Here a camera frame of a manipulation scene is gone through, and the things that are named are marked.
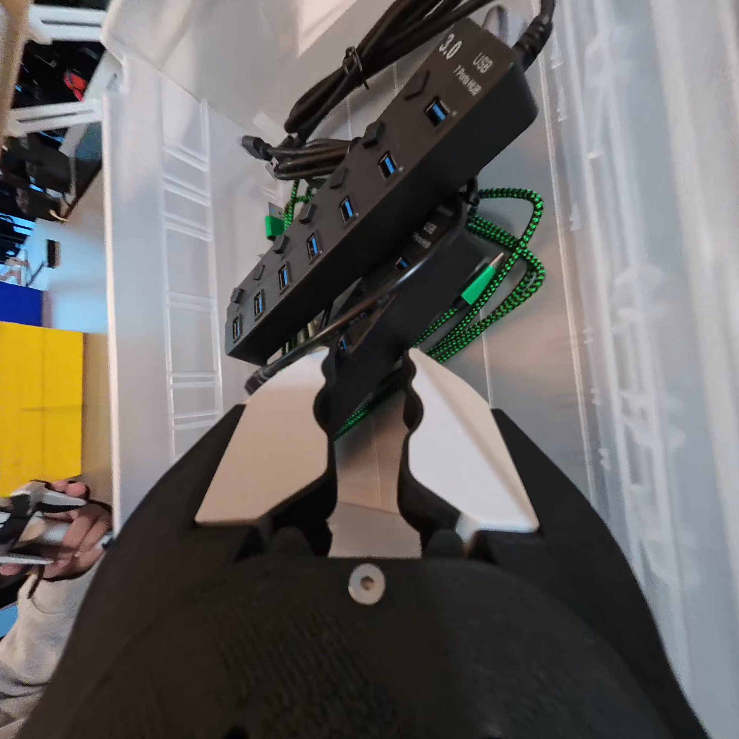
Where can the black equipment on rack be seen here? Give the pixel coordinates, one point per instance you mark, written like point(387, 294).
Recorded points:
point(52, 75)

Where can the white shelving rack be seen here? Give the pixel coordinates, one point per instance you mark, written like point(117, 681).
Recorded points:
point(46, 118)

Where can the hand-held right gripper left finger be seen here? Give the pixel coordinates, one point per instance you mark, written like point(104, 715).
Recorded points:
point(271, 456)

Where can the long black usb hub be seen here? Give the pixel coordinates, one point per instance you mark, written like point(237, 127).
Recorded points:
point(375, 219)

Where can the short black usb hub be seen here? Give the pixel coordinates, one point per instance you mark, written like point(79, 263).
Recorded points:
point(404, 312)

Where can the yellow cabinet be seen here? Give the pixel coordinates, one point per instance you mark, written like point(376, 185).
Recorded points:
point(40, 404)

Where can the clear plastic storage bin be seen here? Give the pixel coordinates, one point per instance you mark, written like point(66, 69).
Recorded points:
point(173, 231)

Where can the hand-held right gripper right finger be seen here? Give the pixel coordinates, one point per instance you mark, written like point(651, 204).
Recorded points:
point(467, 456)

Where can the person's left hand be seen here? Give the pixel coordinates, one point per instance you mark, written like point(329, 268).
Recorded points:
point(78, 534)

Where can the person's left forearm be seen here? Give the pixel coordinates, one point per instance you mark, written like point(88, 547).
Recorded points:
point(29, 635)

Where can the blue panel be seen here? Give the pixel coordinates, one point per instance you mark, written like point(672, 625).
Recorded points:
point(20, 303)

